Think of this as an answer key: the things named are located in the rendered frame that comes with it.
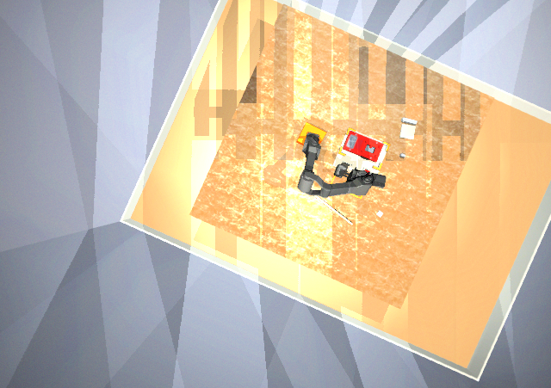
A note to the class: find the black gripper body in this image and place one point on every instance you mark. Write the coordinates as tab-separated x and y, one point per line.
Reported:
340	172

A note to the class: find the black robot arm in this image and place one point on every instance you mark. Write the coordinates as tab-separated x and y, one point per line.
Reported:
360	185

